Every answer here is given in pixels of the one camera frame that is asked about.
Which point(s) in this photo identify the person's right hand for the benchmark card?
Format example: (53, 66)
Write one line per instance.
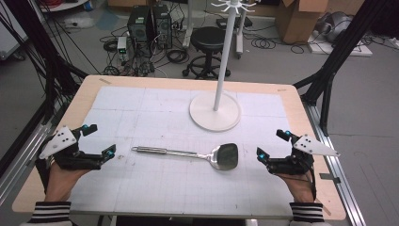
(301, 190)

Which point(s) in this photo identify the white grid mat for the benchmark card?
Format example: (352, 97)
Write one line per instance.
(156, 194)

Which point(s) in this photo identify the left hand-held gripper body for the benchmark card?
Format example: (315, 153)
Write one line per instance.
(58, 141)

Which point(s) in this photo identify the brown cardboard box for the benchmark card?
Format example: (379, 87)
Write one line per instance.
(298, 22)

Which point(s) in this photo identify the white flat board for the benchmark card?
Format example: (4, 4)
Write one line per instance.
(354, 50)

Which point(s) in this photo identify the black round stool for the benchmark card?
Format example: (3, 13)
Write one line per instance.
(205, 39)

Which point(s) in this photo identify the small white power box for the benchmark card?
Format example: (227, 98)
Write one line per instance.
(122, 45)

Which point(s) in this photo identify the grey tape strip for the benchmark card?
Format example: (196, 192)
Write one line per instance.
(329, 178)

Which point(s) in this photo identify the aluminium rail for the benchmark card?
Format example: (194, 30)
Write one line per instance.
(22, 163)
(342, 182)

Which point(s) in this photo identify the white hook rack stand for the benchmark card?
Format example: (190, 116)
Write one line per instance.
(216, 116)

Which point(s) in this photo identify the black computer tower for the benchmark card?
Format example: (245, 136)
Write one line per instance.
(163, 28)
(138, 26)

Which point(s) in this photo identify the white stand pole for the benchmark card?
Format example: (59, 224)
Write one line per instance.
(188, 25)

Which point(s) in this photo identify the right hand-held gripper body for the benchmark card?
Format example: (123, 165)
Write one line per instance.
(309, 146)

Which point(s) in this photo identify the black metal frame stand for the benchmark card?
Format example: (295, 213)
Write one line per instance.
(47, 62)
(338, 53)

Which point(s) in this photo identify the person's left hand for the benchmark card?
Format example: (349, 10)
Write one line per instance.
(62, 183)

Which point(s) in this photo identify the grey rounded appliance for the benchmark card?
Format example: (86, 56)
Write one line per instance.
(337, 25)

